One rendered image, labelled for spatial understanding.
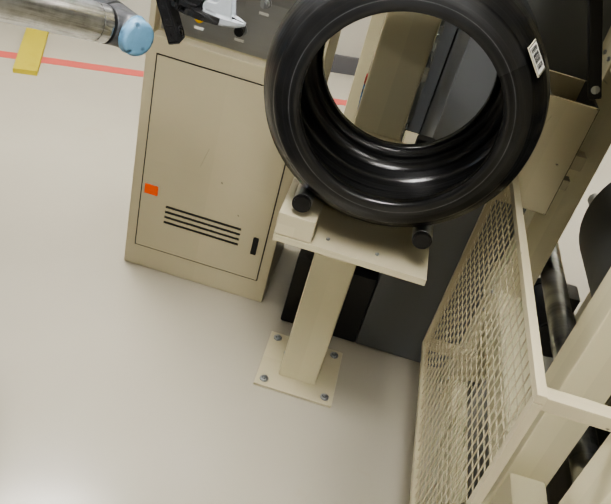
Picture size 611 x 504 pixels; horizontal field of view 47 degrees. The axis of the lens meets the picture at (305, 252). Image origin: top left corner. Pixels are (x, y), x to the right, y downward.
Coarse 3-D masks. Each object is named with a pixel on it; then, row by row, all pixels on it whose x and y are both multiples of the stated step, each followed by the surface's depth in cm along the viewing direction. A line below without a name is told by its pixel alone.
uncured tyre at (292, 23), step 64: (320, 0) 132; (384, 0) 128; (448, 0) 127; (512, 0) 129; (320, 64) 166; (512, 64) 130; (320, 128) 173; (512, 128) 137; (320, 192) 153; (384, 192) 169; (448, 192) 147
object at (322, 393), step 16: (272, 336) 253; (288, 336) 255; (272, 352) 247; (336, 352) 254; (272, 368) 241; (336, 368) 248; (256, 384) 234; (272, 384) 235; (288, 384) 236; (304, 384) 238; (320, 384) 240; (320, 400) 234
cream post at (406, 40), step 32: (384, 32) 171; (416, 32) 169; (384, 64) 175; (416, 64) 174; (384, 96) 179; (384, 128) 184; (320, 256) 210; (320, 288) 216; (320, 320) 223; (288, 352) 233; (320, 352) 230
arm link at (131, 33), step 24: (0, 0) 120; (24, 0) 123; (48, 0) 126; (72, 0) 130; (24, 24) 126; (48, 24) 128; (72, 24) 131; (96, 24) 134; (120, 24) 138; (144, 24) 139; (120, 48) 141; (144, 48) 142
